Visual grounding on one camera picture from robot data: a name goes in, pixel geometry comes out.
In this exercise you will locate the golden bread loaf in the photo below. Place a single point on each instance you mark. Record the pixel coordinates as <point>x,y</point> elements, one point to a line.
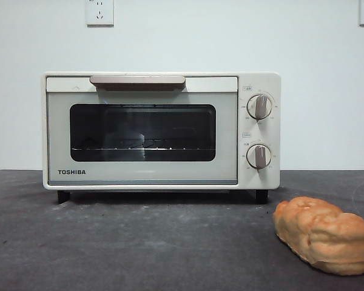
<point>321,239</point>

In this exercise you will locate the cream Toshiba toaster oven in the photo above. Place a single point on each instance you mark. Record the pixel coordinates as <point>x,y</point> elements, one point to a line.
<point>276,136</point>

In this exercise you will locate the cream timer knob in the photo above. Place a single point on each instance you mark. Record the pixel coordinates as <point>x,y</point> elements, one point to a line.
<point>259,155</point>

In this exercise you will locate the cream temperature knob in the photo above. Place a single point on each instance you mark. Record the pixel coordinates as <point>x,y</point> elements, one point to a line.
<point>260,106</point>

